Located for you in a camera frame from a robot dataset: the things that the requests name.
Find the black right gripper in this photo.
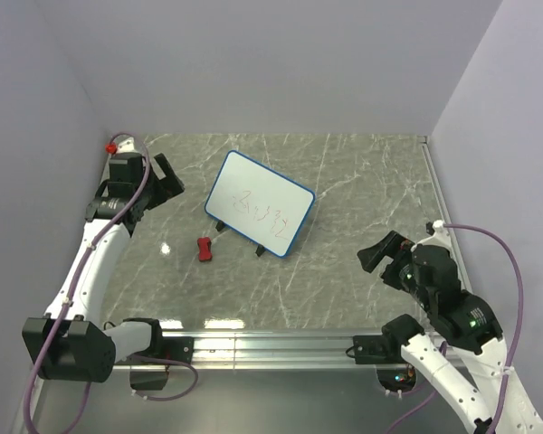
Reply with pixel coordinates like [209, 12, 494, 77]
[356, 227, 433, 307]

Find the red bone-shaped eraser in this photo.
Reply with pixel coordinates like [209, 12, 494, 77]
[196, 237, 213, 262]

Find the blue framed whiteboard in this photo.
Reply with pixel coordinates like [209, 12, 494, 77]
[205, 150, 316, 258]

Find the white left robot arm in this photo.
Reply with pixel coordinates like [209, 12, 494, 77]
[22, 151, 185, 382]

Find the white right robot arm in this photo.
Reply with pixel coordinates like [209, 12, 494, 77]
[349, 222, 543, 433]

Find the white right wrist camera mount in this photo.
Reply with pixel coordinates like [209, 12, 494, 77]
[422, 220, 452, 249]

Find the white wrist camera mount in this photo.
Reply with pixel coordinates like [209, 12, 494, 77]
[105, 137, 137, 156]
[422, 220, 452, 249]

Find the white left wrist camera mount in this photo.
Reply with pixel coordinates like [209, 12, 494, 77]
[105, 137, 137, 156]

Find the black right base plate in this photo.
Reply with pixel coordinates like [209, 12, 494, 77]
[345, 335, 408, 365]

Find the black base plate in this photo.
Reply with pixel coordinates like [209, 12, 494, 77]
[345, 335, 408, 365]
[130, 336, 195, 364]

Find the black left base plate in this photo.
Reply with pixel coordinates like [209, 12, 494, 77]
[130, 336, 195, 364]

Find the aluminium mounting rail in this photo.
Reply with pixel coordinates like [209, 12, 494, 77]
[112, 328, 462, 373]

